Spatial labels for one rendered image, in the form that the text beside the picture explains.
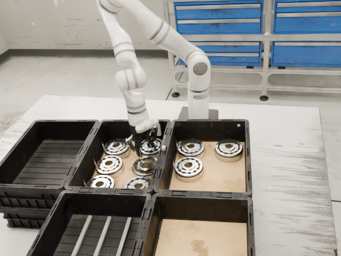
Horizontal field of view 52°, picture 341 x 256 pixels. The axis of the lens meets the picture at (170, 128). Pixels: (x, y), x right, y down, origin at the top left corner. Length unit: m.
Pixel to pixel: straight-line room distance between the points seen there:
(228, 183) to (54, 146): 0.77
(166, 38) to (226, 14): 1.67
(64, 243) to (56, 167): 0.38
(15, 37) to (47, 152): 3.66
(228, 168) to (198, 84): 0.39
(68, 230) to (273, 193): 0.75
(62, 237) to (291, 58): 2.42
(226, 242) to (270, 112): 0.91
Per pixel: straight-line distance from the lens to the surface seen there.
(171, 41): 1.39
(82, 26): 4.50
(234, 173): 1.28
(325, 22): 3.03
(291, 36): 3.00
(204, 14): 3.03
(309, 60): 3.13
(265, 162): 1.53
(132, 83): 1.18
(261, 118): 1.79
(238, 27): 3.03
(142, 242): 1.00
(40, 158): 1.55
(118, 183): 1.30
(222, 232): 1.11
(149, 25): 1.34
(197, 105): 1.53
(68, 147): 1.55
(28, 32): 4.96
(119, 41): 1.23
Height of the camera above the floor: 1.70
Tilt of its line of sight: 35 degrees down
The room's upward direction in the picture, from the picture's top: 8 degrees counter-clockwise
